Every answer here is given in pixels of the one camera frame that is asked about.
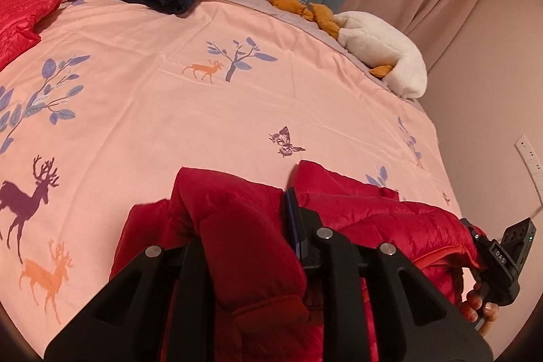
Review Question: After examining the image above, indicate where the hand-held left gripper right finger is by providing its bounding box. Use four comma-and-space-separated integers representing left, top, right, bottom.
284, 186, 495, 362

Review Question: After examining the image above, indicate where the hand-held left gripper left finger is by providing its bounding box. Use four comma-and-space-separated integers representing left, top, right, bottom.
43, 237, 218, 362

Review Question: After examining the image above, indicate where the large red puffer jacket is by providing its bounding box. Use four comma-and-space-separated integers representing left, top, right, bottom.
109, 159, 484, 362

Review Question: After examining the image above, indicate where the person's right hand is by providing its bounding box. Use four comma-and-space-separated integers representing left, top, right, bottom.
460, 281, 499, 336

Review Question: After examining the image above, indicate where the pink deer-print duvet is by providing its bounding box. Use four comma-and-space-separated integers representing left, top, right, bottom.
0, 0, 463, 329

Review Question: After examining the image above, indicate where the white goose plush toy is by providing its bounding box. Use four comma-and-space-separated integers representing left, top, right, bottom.
266, 0, 428, 99

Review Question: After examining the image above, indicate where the small red puffer jacket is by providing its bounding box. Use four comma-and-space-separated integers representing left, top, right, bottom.
0, 0, 66, 72

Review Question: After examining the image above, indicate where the white wall socket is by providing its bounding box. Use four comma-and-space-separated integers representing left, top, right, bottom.
514, 134, 543, 193

